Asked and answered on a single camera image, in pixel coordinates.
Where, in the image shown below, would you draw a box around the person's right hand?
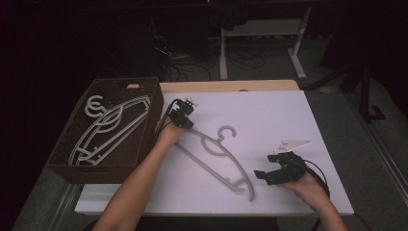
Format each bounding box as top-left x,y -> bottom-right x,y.
277,172 -> 331,211

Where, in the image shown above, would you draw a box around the dark hanging cloth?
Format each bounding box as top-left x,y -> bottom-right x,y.
208,0 -> 251,32

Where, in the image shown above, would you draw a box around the white metal desk frame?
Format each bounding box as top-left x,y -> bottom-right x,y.
219,6 -> 313,81

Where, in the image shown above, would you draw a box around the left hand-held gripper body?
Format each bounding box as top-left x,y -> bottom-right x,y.
169,97 -> 198,127

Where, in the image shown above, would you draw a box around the black metal stand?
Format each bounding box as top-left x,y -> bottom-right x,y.
304,61 -> 388,123

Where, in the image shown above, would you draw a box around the brown woven basket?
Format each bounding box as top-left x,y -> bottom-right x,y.
45,76 -> 165,185

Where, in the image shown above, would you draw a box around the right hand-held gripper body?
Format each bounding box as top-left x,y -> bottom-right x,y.
266,140 -> 313,187

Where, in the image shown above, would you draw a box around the person's left hand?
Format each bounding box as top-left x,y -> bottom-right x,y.
156,119 -> 188,146

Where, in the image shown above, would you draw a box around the black floor cables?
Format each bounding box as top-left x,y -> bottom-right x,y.
153,32 -> 290,82

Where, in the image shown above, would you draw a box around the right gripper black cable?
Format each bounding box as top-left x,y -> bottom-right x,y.
302,159 -> 331,231

